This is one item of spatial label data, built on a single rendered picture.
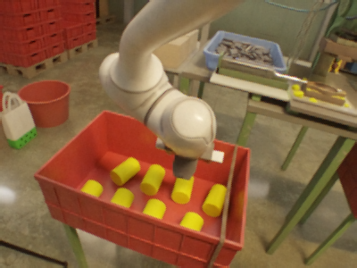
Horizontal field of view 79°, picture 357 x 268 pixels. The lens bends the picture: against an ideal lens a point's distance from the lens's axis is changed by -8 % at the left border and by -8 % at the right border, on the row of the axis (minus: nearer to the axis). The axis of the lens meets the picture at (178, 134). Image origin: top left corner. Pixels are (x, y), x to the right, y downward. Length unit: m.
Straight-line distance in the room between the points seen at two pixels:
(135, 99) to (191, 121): 0.12
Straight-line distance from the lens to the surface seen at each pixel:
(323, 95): 1.08
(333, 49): 1.02
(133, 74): 0.43
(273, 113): 0.96
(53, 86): 2.67
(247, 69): 1.03
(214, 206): 0.86
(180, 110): 0.39
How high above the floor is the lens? 1.36
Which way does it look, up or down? 36 degrees down
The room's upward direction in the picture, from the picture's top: 9 degrees clockwise
